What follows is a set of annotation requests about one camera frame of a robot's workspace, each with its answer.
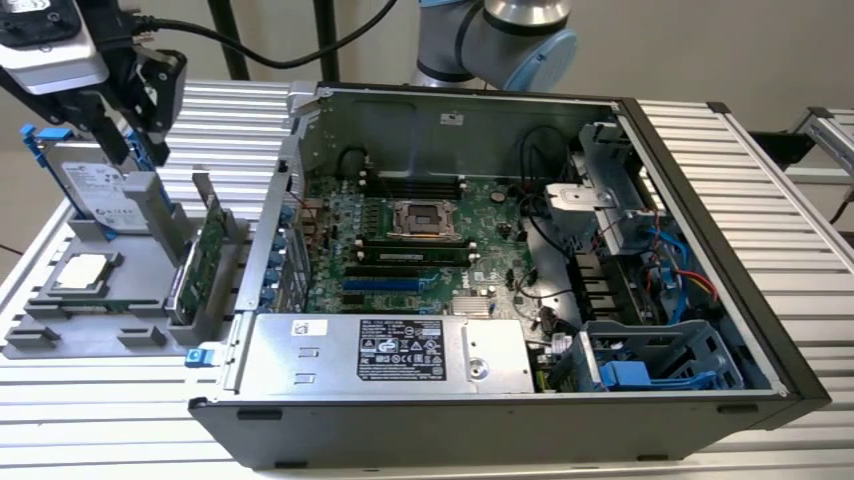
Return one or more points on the silver chipset heat sink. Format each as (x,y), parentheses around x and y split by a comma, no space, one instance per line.
(472,306)

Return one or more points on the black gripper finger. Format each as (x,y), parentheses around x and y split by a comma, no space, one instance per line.
(100,120)
(169,100)

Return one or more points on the silver metal drive cage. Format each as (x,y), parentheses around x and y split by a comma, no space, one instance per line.
(580,197)

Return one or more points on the small blue case latch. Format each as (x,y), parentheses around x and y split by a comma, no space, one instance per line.
(194,357)

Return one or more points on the CPU socket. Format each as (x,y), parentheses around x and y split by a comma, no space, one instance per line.
(424,218)

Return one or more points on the green motherboard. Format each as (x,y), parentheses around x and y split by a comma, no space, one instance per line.
(493,235)

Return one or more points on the black expansion slot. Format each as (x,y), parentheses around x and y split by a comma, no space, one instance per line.
(383,272)

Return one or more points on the grey parts rack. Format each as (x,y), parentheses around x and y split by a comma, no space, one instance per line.
(133,280)

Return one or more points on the silver CPU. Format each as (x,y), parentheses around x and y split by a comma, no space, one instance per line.
(81,272)

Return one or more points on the blue expansion slot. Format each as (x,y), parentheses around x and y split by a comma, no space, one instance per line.
(383,286)

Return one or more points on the grey-blue plastic disk bay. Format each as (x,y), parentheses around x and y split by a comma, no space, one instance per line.
(667,340)

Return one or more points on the hard disk in blue carrier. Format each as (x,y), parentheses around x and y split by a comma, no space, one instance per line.
(93,185)

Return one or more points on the green RAM stick on rack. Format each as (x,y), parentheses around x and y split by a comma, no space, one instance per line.
(133,303)

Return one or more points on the open grey PC case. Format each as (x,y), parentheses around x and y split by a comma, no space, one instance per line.
(467,430)

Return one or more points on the green graphics card black shroud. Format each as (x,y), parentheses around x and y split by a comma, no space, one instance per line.
(213,250)

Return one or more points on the green RAM stick in slot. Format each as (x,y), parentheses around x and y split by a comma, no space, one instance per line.
(400,257)

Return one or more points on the round coin battery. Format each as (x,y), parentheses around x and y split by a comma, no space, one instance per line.
(497,195)

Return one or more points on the blue plastic bay clip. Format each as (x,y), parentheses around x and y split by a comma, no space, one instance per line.
(623,375)

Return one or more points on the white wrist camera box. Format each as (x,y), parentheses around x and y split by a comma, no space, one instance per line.
(53,60)

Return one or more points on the black stand pole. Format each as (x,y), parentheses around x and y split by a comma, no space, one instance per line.
(229,40)
(328,40)

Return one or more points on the silver power supply unit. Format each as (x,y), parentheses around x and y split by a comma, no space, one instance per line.
(333,360)

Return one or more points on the aluminium side table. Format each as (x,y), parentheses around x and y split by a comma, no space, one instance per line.
(830,135)

